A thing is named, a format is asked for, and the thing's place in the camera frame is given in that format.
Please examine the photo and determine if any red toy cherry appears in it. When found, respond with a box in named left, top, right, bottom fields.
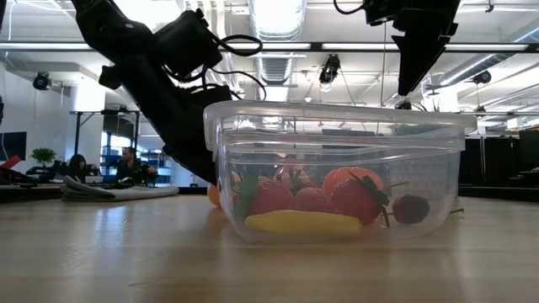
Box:
left=390, top=194, right=431, bottom=226

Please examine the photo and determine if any red toy strawberry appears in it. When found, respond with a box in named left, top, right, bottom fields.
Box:
left=235, top=173, right=295, bottom=218
left=328, top=174, right=392, bottom=227
left=293, top=187, right=329, bottom=213

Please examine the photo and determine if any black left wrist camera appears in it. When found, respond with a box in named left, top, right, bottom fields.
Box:
left=153, top=8, right=222, bottom=81

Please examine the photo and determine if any succulent in patterned white pot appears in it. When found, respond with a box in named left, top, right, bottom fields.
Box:
left=395, top=98, right=460, bottom=199

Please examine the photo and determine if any grey folded cloth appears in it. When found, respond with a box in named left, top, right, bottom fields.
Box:
left=61, top=175, right=180, bottom=203

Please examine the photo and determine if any black ceiling-mounted camera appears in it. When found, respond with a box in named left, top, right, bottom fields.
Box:
left=472, top=69, right=493, bottom=86
left=32, top=71, right=53, bottom=92

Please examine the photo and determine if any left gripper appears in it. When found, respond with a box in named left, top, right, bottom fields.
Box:
left=99, top=58, right=232, bottom=187

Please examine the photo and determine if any black background workbench frame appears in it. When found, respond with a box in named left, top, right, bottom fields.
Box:
left=69, top=109, right=142, bottom=178

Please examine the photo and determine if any silver ventilation duct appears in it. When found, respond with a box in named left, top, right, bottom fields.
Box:
left=248, top=0, right=308, bottom=87

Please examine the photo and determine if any yellow toy banana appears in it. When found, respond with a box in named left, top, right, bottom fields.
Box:
left=244, top=209, right=365, bottom=237

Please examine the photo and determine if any dark wall monitor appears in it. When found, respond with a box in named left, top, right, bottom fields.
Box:
left=0, top=131, right=29, bottom=162

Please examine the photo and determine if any person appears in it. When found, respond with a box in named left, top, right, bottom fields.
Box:
left=114, top=146, right=158, bottom=188
left=62, top=153, right=100, bottom=184

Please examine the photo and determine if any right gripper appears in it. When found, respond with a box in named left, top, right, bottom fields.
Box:
left=364, top=0, right=462, bottom=98

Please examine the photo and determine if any orange toy tangerine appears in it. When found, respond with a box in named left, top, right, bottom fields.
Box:
left=322, top=167, right=386, bottom=199

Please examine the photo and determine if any black overhead camera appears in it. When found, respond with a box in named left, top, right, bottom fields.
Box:
left=318, top=53, right=342, bottom=85

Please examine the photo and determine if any small green background plant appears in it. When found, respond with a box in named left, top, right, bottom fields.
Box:
left=29, top=147, right=57, bottom=167

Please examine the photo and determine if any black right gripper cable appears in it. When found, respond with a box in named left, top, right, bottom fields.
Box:
left=334, top=0, right=367, bottom=16

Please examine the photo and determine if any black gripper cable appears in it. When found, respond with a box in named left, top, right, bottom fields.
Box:
left=334, top=0, right=367, bottom=16
left=201, top=33, right=269, bottom=102

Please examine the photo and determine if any clear plastic tupperware container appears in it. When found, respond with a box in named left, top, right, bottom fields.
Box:
left=204, top=99, right=478, bottom=246

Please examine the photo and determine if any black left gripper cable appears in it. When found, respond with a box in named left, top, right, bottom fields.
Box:
left=201, top=33, right=269, bottom=102

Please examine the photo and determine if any red background robot part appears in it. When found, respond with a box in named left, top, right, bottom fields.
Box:
left=0, top=154, right=22, bottom=170

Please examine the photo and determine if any pink orange toy peach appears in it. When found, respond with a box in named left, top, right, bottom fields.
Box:
left=206, top=183, right=222, bottom=208

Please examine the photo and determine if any black aluminium rig frame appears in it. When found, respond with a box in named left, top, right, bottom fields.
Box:
left=0, top=40, right=539, bottom=53

